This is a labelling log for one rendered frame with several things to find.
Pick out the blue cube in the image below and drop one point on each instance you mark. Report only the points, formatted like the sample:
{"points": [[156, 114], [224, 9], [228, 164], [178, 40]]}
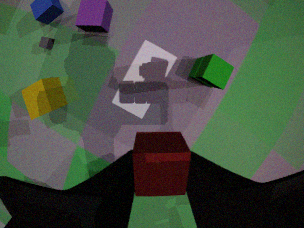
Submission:
{"points": [[45, 11]]}

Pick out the purple cube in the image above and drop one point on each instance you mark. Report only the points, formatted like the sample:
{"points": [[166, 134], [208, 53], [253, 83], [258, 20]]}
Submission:
{"points": [[94, 16]]}

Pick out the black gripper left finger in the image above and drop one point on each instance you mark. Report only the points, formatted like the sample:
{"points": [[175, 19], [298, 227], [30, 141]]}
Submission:
{"points": [[102, 201]]}

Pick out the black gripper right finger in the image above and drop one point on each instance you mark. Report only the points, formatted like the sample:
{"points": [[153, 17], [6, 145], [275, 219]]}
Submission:
{"points": [[221, 199]]}

